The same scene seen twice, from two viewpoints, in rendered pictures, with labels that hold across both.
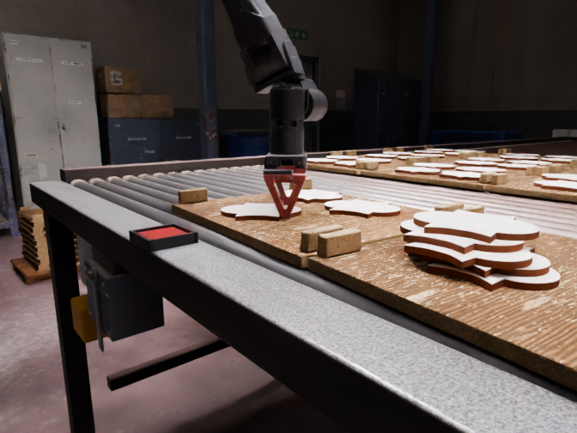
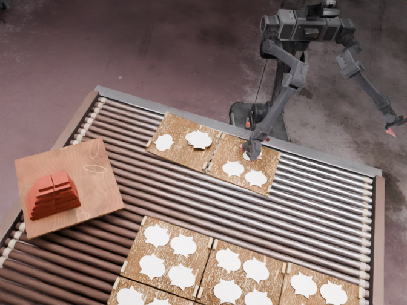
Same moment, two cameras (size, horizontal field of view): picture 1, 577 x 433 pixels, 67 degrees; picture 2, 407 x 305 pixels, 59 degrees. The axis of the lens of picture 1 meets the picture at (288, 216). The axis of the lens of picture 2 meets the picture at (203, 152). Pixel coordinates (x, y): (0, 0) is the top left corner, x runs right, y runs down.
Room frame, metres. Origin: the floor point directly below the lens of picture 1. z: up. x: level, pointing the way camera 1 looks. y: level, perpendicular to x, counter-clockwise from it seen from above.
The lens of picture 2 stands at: (1.53, -1.10, 2.86)
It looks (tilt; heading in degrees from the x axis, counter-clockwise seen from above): 56 degrees down; 138
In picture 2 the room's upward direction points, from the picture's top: 10 degrees clockwise
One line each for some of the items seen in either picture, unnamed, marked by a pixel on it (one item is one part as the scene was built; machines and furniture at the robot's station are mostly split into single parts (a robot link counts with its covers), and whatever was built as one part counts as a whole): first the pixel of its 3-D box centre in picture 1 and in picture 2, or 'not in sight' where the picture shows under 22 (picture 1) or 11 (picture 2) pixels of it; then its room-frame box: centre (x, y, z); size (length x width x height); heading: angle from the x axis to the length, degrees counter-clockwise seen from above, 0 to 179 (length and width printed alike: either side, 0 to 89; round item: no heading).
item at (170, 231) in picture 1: (163, 237); not in sight; (0.63, 0.19, 0.92); 0.06 x 0.06 x 0.01; 40
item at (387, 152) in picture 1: (405, 155); not in sight; (1.89, -0.51, 0.94); 0.41 x 0.35 x 0.04; 40
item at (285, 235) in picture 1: (307, 215); (244, 163); (0.76, -0.04, 0.93); 0.41 x 0.35 x 0.02; 36
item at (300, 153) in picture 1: (287, 142); (251, 147); (0.74, 0.00, 1.06); 0.10 x 0.07 x 0.07; 177
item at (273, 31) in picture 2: not in sight; (271, 36); (0.30, 0.40, 1.45); 0.09 x 0.08 x 0.12; 60
